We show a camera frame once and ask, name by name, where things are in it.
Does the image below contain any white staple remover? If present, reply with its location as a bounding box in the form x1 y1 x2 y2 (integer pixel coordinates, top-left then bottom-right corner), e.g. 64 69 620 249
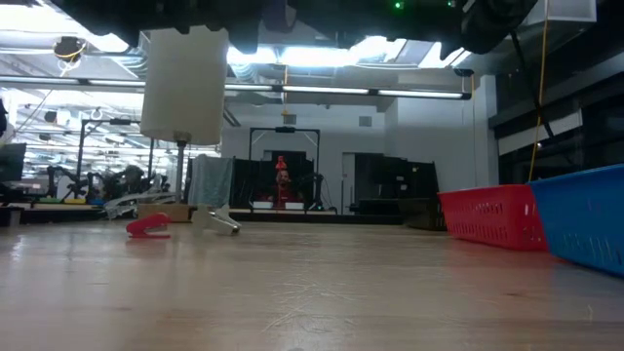
190 203 243 237

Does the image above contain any small red stapler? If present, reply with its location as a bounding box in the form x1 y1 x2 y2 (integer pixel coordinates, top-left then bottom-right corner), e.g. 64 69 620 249
125 211 174 241

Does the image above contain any long ceiling light bar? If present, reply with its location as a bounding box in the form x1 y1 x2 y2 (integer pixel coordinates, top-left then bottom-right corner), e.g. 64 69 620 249
0 72 474 102

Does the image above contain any white shade table lamp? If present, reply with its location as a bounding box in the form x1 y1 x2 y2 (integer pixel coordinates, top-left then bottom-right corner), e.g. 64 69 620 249
136 25 231 224

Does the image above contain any grey hanging cloth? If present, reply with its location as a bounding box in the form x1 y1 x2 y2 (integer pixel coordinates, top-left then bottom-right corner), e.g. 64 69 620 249
186 153 236 208

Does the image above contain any black cabinet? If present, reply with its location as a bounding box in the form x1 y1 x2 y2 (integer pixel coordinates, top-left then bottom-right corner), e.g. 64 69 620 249
352 151 441 216

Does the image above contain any person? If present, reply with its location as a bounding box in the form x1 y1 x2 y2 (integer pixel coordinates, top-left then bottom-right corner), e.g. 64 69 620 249
115 164 157 197
264 169 301 207

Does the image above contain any black plastic basket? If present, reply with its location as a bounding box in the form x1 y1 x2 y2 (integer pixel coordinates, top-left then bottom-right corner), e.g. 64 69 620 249
400 196 449 232

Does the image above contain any black monitor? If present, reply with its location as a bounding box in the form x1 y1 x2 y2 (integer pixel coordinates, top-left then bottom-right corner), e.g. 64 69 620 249
0 141 28 183

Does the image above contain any red plastic basket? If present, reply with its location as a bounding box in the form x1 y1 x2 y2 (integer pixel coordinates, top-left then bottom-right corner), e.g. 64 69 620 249
437 183 550 254

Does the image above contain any blue plastic basket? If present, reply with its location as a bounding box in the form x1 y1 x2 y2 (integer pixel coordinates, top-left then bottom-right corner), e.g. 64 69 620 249
527 163 624 278

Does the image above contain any black rig frame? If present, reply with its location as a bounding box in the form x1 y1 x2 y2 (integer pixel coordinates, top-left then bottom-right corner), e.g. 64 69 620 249
74 117 153 187
248 126 322 213

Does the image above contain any black ceiling cable reel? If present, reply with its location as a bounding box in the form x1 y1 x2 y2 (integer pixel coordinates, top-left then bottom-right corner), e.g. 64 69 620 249
52 34 90 64

